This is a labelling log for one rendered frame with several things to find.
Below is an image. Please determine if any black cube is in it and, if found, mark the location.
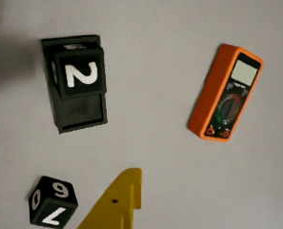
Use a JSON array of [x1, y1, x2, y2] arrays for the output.
[[50, 42, 107, 101], [29, 176, 78, 229]]

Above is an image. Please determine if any orange digital multimeter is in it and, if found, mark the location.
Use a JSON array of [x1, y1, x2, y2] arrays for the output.
[[188, 44, 264, 143]]

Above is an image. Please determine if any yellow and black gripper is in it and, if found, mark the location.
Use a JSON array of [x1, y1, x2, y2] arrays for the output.
[[76, 168, 142, 229]]

